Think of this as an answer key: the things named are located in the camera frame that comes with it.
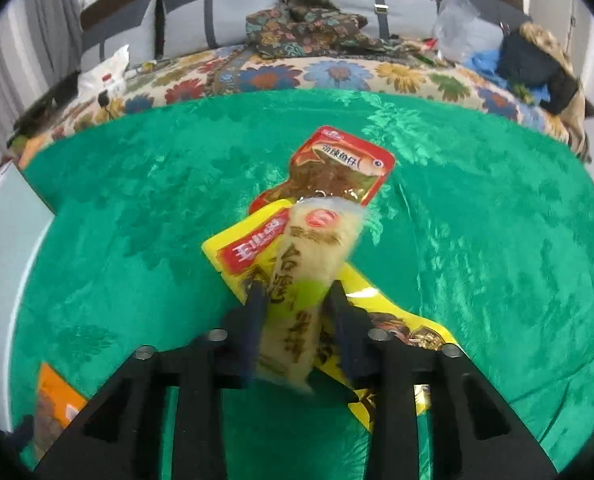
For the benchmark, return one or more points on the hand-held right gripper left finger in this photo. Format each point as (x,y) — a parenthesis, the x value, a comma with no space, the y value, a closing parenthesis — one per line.
(254,330)

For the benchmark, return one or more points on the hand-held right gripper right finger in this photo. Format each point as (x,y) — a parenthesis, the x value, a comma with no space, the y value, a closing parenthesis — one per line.
(347,340)

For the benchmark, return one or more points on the large yellow snack packet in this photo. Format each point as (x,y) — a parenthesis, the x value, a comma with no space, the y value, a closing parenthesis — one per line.
(237,255)

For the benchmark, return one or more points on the pale yellow sausage packet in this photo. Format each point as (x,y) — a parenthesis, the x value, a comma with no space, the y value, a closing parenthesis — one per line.
(307,260)

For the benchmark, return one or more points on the red fish snack packet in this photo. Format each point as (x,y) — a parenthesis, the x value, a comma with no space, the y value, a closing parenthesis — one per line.
(342,170)

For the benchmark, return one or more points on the orange brown snack packet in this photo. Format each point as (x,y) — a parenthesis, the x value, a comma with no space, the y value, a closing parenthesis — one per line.
(57,395)

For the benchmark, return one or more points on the floral bedsheet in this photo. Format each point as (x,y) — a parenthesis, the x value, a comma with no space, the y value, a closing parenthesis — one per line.
(337,72)

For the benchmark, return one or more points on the black charger plug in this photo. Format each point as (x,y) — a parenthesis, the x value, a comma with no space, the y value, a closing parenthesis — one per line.
(104,99)

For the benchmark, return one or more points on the white plastic bag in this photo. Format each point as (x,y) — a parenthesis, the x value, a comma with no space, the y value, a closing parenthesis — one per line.
(102,72)

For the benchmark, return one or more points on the dark floral cloth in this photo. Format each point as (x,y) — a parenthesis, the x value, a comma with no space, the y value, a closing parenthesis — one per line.
(297,30)

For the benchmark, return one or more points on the dark flat object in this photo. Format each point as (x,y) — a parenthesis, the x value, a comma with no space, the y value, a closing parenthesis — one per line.
(47,105)

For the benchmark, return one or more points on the small red wrapper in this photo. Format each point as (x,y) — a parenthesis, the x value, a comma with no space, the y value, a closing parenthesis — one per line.
(429,44)

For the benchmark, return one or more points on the blue cloth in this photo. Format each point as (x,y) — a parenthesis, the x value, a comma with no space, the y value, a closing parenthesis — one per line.
(484,65)

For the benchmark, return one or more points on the grey headboard cushion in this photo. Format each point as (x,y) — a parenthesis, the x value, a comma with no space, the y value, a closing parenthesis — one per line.
(117,35)
(497,5)
(237,15)
(407,10)

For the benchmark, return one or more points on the clear plastic bag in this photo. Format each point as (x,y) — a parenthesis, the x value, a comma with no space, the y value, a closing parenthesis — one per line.
(454,25)

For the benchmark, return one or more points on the black and tan bag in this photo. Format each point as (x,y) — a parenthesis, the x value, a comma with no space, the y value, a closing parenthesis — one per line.
(544,35)

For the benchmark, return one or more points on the grey curtain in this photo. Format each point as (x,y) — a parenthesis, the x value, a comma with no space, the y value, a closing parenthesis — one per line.
(37,20)

